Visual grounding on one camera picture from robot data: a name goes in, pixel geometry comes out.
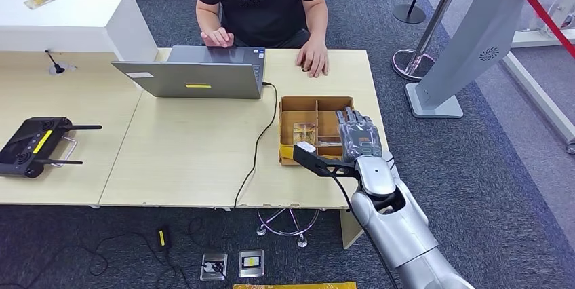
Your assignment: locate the person's right hand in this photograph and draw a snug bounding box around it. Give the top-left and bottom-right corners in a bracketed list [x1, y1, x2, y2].
[200, 26, 235, 48]

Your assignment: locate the light wooden desk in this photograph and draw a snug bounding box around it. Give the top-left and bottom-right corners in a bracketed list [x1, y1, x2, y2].
[99, 47, 391, 250]
[0, 50, 147, 209]

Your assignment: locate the red barrier belt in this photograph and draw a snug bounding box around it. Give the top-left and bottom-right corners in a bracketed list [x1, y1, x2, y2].
[525, 0, 575, 60]

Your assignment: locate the wide yellow tape strip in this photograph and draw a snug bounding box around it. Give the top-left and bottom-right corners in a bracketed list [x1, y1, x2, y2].
[233, 282, 358, 289]

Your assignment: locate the chrome stanchion post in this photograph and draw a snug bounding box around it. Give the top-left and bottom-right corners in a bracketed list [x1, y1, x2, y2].
[392, 0, 473, 83]

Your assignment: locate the black remote controller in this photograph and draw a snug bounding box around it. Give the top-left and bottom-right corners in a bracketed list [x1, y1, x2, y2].
[0, 116, 103, 178]

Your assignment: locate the desk cable grommet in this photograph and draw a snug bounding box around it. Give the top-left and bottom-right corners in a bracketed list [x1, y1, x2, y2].
[44, 49, 79, 76]

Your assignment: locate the floor socket with plug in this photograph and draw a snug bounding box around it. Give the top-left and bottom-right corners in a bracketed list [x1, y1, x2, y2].
[199, 252, 229, 282]

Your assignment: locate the white frame rail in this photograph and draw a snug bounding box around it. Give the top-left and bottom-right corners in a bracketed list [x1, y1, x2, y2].
[502, 51, 575, 155]

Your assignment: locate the black floor cable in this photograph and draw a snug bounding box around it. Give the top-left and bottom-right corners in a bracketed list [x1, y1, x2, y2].
[0, 219, 205, 289]

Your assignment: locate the black power adapter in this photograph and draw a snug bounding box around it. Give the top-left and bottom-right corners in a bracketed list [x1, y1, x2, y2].
[157, 225, 173, 252]

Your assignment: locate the white platform frame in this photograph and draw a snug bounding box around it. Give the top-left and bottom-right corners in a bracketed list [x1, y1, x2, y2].
[511, 0, 575, 50]

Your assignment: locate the black camera bracket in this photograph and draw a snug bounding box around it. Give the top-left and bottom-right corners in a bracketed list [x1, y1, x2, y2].
[292, 144, 360, 178]

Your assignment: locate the chrome stool base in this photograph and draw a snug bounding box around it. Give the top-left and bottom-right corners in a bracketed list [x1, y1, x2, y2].
[256, 208, 321, 249]

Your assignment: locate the white counter cabinet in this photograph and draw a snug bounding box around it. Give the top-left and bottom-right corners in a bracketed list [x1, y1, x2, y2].
[0, 0, 159, 63]

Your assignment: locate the person's left hand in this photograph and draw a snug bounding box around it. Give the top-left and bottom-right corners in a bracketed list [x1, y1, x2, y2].
[295, 39, 330, 79]

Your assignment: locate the closed floor socket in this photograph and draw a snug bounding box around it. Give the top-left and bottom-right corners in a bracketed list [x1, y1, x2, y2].
[238, 249, 265, 279]

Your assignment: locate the black laptop power cable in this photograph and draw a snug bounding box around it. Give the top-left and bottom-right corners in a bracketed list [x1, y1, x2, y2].
[233, 81, 279, 210]

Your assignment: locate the person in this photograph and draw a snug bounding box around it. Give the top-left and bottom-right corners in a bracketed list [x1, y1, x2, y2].
[194, 0, 330, 79]

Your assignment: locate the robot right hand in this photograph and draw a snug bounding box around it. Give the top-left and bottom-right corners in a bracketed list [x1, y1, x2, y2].
[335, 107, 384, 164]

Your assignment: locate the grey laptop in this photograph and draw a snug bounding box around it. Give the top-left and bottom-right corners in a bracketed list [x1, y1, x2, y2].
[111, 45, 266, 100]

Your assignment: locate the wooden divided box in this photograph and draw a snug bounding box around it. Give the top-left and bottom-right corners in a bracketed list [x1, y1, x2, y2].
[279, 95, 356, 167]

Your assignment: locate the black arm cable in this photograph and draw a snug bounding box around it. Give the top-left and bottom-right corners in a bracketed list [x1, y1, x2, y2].
[332, 174, 400, 289]

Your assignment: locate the grey kiosk stand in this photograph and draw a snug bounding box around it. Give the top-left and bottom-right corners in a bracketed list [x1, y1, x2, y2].
[405, 0, 575, 119]

